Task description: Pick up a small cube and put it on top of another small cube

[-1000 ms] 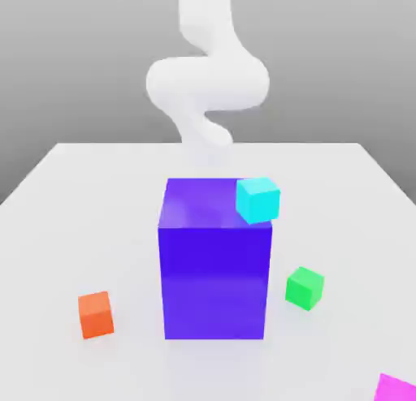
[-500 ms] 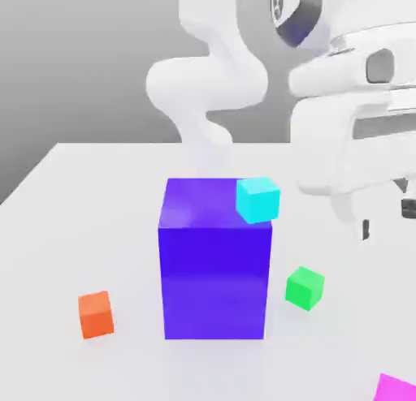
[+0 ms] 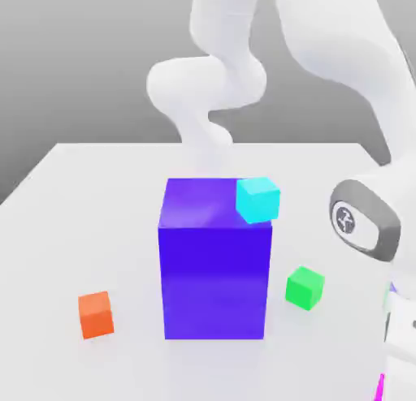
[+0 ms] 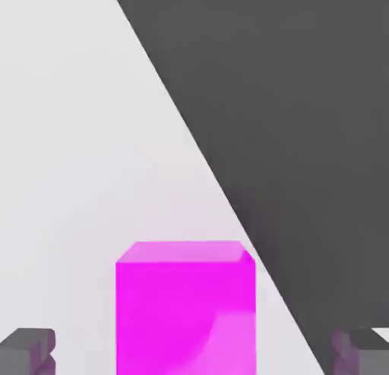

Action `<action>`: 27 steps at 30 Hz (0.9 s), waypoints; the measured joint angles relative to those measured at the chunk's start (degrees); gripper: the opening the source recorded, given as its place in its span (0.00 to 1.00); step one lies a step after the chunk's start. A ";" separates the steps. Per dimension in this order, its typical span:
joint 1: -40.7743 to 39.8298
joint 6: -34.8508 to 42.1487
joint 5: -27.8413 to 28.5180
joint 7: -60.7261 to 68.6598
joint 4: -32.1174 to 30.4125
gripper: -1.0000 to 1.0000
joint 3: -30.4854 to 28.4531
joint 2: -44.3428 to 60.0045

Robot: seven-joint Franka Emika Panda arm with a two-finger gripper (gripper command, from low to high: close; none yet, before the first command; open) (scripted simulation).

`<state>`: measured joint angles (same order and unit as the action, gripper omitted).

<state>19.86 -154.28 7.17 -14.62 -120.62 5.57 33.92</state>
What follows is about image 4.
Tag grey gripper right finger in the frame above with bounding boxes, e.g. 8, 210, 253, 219
330, 326, 389, 375

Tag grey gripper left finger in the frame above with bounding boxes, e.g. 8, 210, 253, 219
0, 327, 57, 375

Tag small magenta cube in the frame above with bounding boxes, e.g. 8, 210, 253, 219
115, 240, 257, 375

